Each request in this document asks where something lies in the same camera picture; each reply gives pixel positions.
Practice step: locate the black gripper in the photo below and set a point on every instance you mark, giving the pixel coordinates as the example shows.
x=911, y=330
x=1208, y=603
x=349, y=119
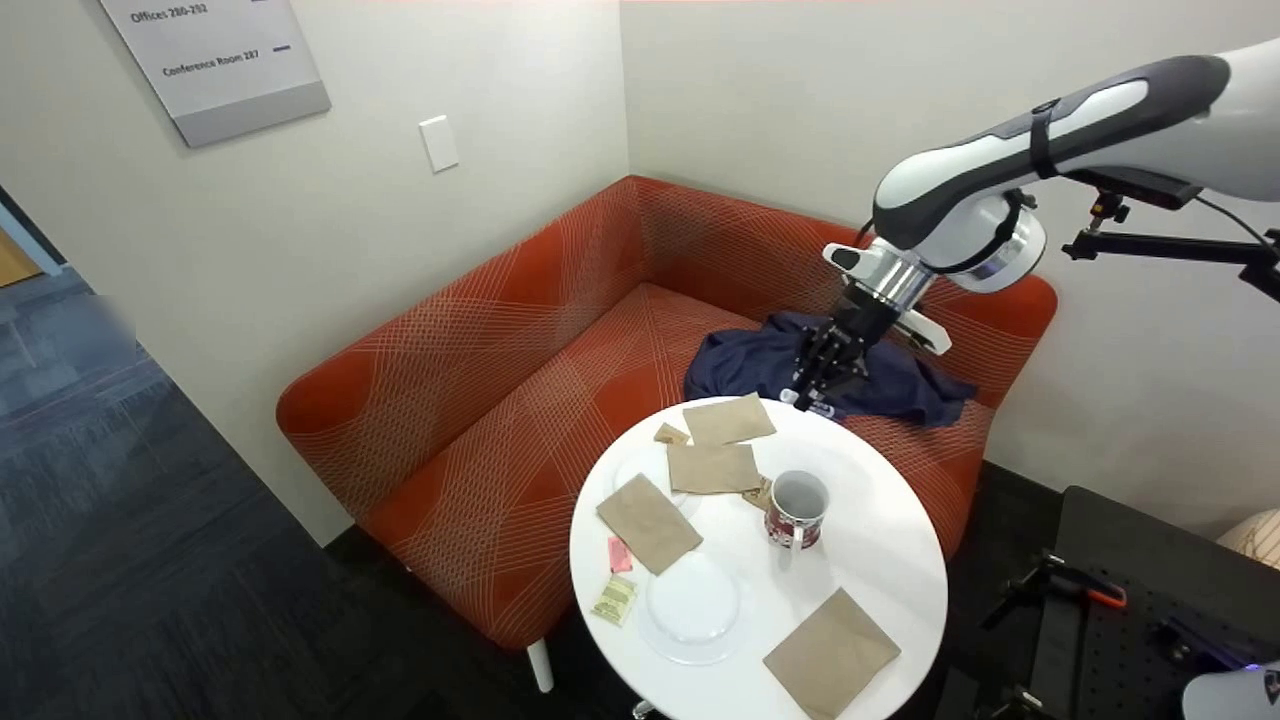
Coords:
x=859, y=330

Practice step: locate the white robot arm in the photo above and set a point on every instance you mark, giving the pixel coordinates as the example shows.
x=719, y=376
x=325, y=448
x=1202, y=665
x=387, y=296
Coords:
x=1067, y=132

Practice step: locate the red mug white inside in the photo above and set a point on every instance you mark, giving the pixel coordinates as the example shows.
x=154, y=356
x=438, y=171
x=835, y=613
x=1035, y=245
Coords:
x=797, y=504

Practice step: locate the blue cloth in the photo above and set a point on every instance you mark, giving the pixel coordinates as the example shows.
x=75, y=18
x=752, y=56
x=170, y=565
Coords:
x=746, y=356

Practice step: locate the small brown packet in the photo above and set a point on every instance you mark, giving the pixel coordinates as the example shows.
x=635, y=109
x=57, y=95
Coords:
x=668, y=435
x=757, y=495

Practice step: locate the white plate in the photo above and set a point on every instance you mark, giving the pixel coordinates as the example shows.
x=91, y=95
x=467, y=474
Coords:
x=690, y=603

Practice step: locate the small pink packet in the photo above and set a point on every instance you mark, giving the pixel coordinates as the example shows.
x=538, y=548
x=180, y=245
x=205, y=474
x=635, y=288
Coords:
x=622, y=557

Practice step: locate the large brown paper napkin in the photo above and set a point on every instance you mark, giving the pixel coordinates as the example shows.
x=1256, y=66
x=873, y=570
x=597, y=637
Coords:
x=830, y=653

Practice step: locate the orange patterned sofa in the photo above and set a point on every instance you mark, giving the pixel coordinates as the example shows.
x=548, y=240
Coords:
x=533, y=385

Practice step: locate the yellow green packet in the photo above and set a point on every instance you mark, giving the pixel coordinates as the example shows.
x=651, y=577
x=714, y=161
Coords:
x=615, y=603

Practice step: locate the black equipment stand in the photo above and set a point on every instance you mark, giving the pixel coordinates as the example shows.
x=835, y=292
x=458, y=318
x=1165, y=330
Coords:
x=1144, y=572

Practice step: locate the chrome table base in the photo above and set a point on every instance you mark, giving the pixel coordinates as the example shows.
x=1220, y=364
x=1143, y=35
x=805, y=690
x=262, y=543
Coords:
x=642, y=708

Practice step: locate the white rounded machine housing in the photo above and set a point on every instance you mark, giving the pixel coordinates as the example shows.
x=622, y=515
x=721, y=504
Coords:
x=1225, y=697

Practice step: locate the black camera tripod arm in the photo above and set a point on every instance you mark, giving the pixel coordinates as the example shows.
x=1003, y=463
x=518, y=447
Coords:
x=1162, y=245

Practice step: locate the white light switch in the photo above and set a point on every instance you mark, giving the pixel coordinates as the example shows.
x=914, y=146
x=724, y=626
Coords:
x=438, y=143

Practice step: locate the grey wall sign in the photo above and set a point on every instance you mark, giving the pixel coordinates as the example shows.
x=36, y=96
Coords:
x=227, y=63

